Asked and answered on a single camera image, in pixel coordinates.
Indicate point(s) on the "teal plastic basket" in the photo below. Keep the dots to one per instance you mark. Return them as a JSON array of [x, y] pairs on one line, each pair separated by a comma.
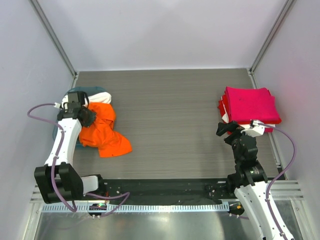
[[89, 90]]

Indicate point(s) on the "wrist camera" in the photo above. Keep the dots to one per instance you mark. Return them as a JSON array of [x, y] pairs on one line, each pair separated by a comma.
[[79, 97], [255, 129]]

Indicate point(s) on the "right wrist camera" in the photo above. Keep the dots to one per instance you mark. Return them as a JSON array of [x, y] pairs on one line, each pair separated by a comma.
[[255, 129]]

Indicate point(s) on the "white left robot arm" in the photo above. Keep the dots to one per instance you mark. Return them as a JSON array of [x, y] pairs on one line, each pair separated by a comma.
[[57, 180]]

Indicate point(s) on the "white t shirt in basket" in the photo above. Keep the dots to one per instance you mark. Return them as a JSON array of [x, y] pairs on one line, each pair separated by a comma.
[[102, 97]]

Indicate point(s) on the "white slotted cable duct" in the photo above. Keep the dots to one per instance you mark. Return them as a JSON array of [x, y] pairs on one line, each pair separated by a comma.
[[91, 207]]

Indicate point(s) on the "folded magenta t shirt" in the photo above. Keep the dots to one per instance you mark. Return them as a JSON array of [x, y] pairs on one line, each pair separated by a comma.
[[247, 103]]

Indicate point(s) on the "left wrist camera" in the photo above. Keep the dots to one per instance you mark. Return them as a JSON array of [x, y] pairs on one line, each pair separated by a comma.
[[79, 97]]

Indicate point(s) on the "orange shirt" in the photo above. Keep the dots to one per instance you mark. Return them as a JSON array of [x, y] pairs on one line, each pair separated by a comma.
[[101, 133]]

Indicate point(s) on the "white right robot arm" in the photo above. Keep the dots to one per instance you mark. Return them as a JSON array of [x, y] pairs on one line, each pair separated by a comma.
[[250, 184]]

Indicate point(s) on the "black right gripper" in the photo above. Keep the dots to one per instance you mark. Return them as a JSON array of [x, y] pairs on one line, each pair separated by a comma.
[[229, 128]]

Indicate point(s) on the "aluminium corner post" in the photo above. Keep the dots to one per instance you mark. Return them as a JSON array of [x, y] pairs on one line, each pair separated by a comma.
[[280, 19], [53, 36]]

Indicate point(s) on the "left aluminium corner post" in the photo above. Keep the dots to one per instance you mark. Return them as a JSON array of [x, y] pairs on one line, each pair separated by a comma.
[[53, 36]]

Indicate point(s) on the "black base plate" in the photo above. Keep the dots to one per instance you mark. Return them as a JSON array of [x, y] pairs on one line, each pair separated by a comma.
[[168, 192]]

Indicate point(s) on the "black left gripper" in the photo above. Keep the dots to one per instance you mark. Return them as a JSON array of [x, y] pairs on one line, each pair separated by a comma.
[[91, 118]]

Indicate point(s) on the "aluminium frame rail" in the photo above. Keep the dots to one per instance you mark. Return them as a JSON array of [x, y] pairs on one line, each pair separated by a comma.
[[281, 190]]

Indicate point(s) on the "right aluminium corner post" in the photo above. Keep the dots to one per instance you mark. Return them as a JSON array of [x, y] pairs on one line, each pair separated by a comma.
[[280, 19]]

